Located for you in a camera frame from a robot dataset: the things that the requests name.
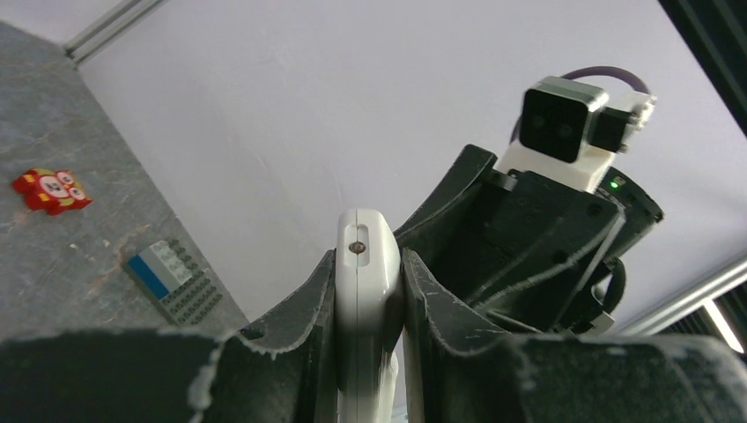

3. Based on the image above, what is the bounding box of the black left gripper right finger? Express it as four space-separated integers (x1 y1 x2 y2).
402 249 746 422

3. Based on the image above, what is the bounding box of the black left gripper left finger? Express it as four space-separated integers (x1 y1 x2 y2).
1 251 337 422

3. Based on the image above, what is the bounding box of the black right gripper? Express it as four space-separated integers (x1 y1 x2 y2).
395 145 664 334

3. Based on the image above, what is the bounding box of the white remote control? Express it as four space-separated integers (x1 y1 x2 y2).
334 208 404 422

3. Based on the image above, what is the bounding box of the grey studded baseplate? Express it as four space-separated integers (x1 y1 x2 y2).
124 239 224 326

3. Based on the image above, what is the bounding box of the blue grey toy brick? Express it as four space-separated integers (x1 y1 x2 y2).
126 240 193 301

